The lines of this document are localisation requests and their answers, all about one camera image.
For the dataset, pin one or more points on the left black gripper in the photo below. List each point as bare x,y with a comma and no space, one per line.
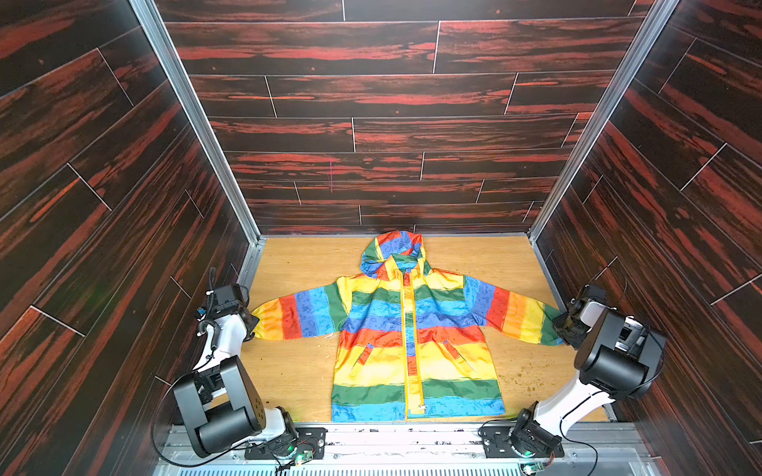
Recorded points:
252,318

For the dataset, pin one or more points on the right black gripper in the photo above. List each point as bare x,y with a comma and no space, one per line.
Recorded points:
571,321

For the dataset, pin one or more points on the rainbow striped zip jacket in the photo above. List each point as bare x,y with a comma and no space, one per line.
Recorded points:
411,341

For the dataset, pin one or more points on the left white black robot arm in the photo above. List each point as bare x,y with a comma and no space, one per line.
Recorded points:
218,403

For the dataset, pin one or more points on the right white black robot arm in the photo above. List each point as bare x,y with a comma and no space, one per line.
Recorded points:
617,358

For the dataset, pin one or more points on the right green circuit board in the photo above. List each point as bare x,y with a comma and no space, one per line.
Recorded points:
532,468

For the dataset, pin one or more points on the green circuit board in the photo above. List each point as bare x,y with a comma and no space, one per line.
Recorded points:
532,468
303,457

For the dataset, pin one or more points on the left green circuit board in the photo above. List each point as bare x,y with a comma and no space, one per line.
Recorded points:
303,457

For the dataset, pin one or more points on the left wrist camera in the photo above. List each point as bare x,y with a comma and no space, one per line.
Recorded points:
223,301

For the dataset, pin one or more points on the aluminium front rail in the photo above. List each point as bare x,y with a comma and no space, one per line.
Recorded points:
591,448

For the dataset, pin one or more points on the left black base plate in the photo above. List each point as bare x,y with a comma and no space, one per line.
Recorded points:
309,443

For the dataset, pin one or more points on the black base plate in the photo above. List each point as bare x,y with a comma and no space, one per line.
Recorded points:
500,441
309,443

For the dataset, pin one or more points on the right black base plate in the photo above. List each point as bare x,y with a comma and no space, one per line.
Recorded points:
500,441

